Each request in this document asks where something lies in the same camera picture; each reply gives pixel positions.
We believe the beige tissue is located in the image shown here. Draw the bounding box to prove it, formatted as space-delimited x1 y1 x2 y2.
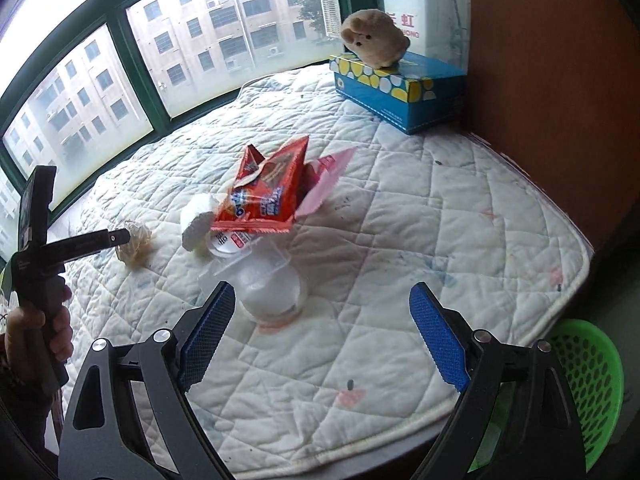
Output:
115 220 152 266

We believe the white torn foil lid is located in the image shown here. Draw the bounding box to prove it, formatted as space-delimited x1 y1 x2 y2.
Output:
180 194 219 252

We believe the clear plastic dome cup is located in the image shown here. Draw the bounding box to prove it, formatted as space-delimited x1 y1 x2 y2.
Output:
198 235 306 326

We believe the red snack wrapper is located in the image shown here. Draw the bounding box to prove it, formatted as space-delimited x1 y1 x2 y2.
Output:
210 136 309 234

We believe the pink plastic wrapper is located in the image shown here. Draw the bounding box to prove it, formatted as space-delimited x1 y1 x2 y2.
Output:
294 148 356 219

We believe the strawberry yogurt tub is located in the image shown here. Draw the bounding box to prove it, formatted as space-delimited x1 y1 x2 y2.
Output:
205 231 259 259

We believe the person's left hand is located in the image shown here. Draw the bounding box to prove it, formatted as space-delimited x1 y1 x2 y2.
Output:
3 283 74 384

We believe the green plastic waste basket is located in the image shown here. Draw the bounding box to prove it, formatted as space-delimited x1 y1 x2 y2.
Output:
468 320 624 479

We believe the white quilted mattress pad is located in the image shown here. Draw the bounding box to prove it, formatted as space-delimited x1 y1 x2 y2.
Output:
65 66 592 479

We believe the blue yellow tissue box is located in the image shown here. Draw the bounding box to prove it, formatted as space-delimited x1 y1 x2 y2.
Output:
329 52 466 134

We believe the beige plush toy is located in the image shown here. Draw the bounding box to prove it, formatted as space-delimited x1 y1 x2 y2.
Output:
341 9 410 70

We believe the brown wooden cabinet panel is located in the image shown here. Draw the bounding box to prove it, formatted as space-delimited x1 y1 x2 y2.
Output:
469 0 639 247

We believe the white cardboard box with logo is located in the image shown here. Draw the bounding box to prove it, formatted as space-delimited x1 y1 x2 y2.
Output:
383 0 471 70

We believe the green window frame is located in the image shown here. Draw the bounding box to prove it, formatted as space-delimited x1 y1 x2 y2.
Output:
1 0 380 257

